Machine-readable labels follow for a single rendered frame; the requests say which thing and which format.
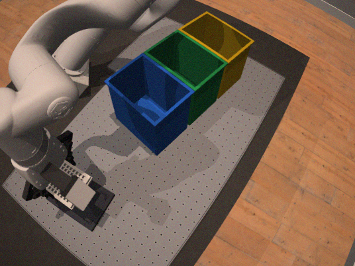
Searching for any blue open bin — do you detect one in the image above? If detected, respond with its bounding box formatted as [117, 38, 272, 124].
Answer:
[104, 53, 195, 155]

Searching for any green bin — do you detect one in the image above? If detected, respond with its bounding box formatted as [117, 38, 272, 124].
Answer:
[143, 30, 228, 125]

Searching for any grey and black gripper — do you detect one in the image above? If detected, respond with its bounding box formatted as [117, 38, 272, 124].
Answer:
[11, 128, 76, 201]

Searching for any yellow open-top bin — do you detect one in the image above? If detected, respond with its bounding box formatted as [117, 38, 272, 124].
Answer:
[178, 12, 254, 99]

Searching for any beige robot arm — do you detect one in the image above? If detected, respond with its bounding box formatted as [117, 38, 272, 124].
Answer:
[0, 0, 182, 211]

